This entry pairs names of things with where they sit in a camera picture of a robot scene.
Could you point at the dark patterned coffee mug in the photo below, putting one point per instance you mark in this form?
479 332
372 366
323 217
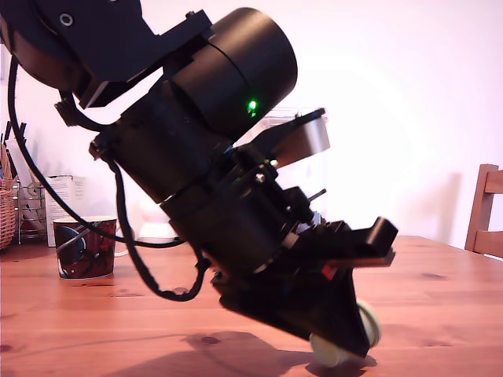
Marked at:
84 247

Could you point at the clear plastic storage jar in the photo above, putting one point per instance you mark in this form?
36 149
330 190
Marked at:
320 176

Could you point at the dark thin stick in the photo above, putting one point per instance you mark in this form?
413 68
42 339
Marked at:
23 132
8 131

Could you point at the black scoop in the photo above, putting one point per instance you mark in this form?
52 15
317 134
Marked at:
318 195

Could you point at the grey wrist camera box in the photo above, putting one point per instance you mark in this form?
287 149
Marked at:
306 141

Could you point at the wicker basket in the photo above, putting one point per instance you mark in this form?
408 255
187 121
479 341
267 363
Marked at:
7 212

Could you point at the wooden chair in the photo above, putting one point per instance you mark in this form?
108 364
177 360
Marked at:
481 212

